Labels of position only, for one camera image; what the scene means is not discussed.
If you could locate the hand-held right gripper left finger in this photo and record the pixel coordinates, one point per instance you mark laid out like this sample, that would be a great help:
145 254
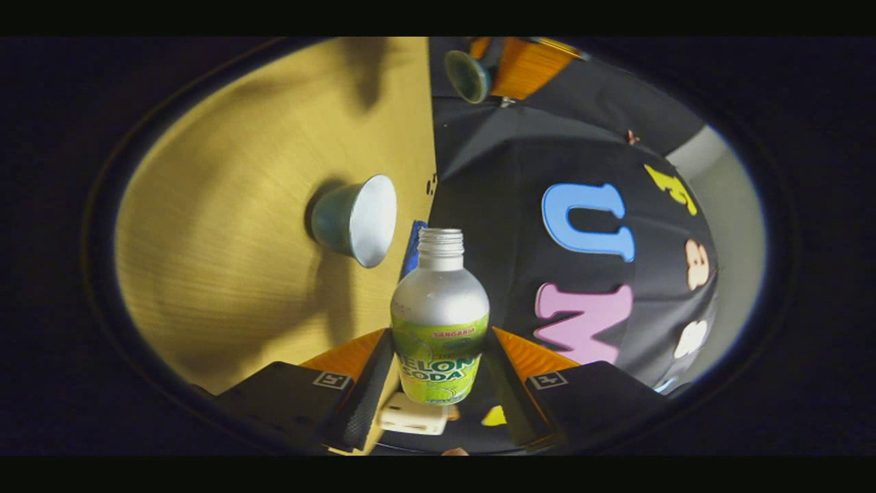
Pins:
369 397

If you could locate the silver green label water bottle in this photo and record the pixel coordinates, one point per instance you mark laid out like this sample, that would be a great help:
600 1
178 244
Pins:
440 308

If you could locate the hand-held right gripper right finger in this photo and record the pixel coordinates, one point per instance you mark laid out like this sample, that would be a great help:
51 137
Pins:
510 394

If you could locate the white toaster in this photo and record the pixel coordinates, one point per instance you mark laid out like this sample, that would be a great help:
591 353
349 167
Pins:
414 416

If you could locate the teal teacup with white inside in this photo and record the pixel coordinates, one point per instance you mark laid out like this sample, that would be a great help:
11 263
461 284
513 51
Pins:
356 220

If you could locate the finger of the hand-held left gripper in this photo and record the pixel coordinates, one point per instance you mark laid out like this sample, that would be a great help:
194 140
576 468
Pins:
479 46
530 65

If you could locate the blue folded cloth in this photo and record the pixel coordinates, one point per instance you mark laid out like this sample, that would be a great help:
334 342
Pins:
413 246

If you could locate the black backdrop cloth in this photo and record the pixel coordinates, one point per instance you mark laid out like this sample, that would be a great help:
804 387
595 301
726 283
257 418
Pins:
493 205

